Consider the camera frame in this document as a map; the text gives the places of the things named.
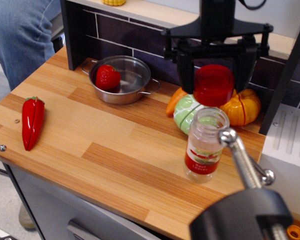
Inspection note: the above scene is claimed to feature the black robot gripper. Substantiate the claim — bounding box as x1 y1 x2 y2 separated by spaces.
161 0 274 94

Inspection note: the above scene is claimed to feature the red plastic jar cap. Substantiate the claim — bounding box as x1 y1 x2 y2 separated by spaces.
193 64 235 107

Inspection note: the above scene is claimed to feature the clear basil spice jar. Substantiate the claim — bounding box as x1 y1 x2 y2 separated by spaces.
184 107 230 184

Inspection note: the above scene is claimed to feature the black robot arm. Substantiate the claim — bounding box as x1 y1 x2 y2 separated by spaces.
161 0 274 94

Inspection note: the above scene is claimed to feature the orange toy carrot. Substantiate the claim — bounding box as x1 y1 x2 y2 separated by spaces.
165 87 188 116

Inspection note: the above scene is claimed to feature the green toy cabbage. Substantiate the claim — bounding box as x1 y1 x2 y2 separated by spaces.
173 94 205 135

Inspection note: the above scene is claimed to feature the orange toy pumpkin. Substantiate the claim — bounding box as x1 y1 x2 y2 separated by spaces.
219 89 262 126

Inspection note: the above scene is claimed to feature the small steel pot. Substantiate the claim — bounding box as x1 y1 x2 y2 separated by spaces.
81 55 160 105

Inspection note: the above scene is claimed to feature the red toy strawberry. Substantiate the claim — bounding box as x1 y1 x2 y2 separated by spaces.
95 64 121 91

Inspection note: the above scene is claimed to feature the yellow toy corn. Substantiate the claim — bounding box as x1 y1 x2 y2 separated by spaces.
101 0 126 7

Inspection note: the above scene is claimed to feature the dark shelf side panel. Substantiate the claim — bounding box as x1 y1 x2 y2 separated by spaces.
60 0 87 71

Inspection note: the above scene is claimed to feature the black metal clamp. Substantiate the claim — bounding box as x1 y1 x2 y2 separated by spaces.
189 128 293 240

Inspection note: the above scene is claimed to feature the red toy chili pepper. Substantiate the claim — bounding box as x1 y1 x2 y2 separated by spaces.
22 96 45 151

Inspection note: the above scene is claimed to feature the person leg in jeans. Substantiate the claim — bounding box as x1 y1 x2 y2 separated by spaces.
0 0 61 90

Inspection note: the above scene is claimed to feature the beige shoe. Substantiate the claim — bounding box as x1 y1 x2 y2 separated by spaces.
18 204 36 230

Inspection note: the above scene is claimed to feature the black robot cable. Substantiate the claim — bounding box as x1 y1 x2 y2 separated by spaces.
237 0 268 11

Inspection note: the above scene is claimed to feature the black vertical post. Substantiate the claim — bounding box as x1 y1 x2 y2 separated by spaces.
258 4 300 136

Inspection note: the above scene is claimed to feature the grey drawer handle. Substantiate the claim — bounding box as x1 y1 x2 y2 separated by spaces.
66 221 100 240

